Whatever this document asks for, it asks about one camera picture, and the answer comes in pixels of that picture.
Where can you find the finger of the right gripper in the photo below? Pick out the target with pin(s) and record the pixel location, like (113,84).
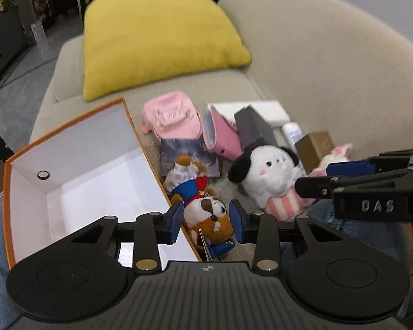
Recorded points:
(384,162)
(316,187)

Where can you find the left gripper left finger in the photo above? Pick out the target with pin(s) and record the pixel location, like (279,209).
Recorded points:
(152,229)

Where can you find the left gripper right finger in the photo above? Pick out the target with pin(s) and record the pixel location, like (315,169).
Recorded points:
(260,229)

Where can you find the gold small box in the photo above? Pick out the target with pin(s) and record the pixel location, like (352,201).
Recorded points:
(312,148)

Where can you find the white black-eared plush toy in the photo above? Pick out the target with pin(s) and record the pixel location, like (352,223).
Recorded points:
(268,175)

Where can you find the pink white bunny plush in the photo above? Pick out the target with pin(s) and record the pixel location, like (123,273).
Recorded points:
(339,154)

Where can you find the brown dog plush toy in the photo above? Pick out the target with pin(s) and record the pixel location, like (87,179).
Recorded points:
(205,217)

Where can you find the white tube bottle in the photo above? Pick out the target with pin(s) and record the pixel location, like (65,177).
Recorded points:
(292,133)

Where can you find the white long box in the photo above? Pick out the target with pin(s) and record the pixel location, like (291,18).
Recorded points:
(272,111)

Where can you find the dark illustrated card box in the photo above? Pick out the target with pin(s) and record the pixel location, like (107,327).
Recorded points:
(170,149)

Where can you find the pink card wallet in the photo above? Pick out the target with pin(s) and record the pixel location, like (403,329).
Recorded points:
(220,136)

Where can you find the orange white storage box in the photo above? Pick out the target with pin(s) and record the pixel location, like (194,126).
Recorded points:
(93,166)

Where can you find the beige sofa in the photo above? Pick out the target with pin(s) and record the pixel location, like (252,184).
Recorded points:
(331,65)

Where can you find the yellow pillow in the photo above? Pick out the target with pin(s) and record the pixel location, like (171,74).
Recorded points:
(128,43)

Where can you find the dark cabinet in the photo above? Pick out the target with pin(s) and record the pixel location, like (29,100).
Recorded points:
(12,37)

